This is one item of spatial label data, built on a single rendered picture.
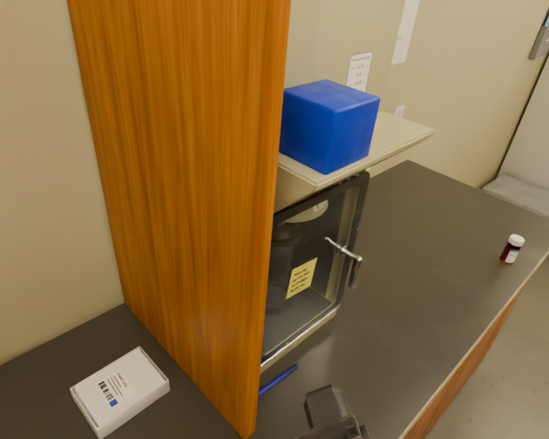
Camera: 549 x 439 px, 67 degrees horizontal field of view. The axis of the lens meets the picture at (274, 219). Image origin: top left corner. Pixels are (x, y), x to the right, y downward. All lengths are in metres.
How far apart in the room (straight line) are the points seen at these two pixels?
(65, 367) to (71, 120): 0.54
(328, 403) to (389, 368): 0.55
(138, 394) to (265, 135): 0.65
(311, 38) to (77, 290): 0.81
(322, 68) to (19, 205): 0.65
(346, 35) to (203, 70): 0.25
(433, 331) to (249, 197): 0.80
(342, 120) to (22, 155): 0.62
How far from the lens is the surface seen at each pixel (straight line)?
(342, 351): 1.08
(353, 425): 0.46
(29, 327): 1.15
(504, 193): 3.49
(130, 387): 0.97
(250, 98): 0.47
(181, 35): 0.55
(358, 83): 0.75
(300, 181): 0.56
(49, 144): 0.93
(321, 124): 0.54
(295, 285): 0.85
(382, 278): 1.30
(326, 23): 0.64
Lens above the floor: 1.77
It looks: 34 degrees down
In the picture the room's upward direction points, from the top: 5 degrees clockwise
